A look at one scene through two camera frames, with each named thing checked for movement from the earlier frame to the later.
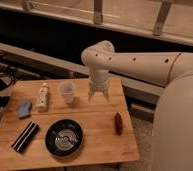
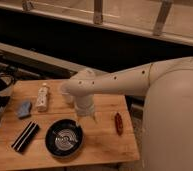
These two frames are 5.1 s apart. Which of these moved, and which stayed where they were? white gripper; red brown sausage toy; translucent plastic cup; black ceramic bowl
Moved: white gripper
Stayed: red brown sausage toy; black ceramic bowl; translucent plastic cup
